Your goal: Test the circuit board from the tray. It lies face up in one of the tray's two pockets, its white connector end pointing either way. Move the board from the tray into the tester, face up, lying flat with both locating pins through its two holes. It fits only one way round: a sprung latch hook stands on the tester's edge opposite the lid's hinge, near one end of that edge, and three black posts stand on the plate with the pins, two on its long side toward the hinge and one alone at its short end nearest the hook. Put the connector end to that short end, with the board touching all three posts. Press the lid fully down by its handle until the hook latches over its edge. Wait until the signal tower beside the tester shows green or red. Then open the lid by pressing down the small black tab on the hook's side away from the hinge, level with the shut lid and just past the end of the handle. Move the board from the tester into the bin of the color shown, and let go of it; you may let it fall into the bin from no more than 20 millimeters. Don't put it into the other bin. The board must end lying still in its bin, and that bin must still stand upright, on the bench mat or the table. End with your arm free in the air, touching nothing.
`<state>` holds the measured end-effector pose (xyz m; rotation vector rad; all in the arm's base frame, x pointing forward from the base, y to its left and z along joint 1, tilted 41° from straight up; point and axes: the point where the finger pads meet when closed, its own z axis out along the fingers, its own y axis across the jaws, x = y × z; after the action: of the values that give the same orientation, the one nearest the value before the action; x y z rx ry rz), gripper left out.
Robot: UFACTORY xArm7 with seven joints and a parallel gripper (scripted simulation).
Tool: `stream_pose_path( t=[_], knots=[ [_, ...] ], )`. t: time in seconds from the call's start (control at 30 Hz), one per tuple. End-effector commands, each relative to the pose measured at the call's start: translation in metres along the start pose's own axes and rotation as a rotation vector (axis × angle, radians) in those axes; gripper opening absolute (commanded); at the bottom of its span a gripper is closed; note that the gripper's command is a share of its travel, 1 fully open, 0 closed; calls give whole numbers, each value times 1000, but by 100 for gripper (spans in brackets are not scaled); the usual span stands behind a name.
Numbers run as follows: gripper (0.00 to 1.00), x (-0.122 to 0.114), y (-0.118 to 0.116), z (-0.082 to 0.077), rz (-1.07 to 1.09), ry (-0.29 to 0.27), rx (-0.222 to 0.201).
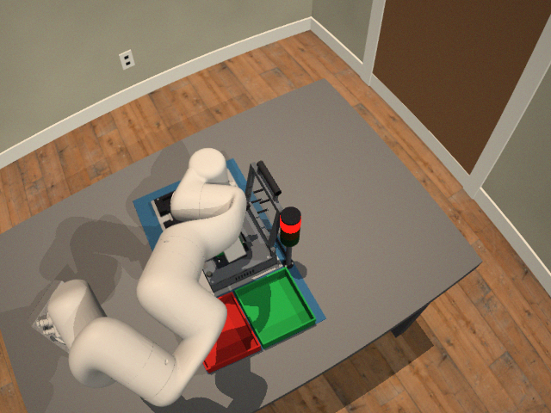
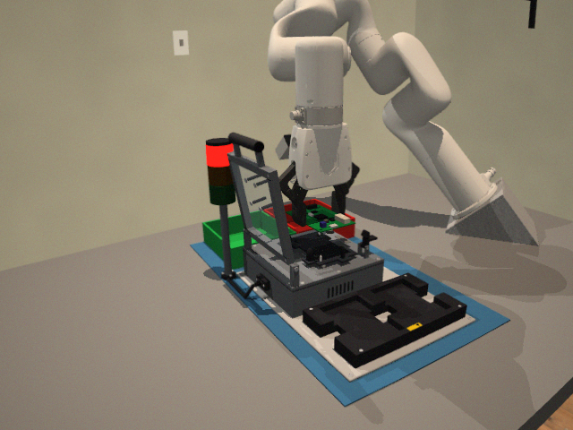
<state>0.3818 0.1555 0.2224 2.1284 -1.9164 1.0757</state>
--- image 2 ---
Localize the green bin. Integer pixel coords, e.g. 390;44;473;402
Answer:
202;214;296;270

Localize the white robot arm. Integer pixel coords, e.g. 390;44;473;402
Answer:
268;0;497;219

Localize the red bin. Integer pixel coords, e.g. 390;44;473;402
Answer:
284;199;355;238

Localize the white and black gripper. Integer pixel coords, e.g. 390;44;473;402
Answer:
278;122;360;227

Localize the green circuit board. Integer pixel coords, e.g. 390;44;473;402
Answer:
306;203;355;233

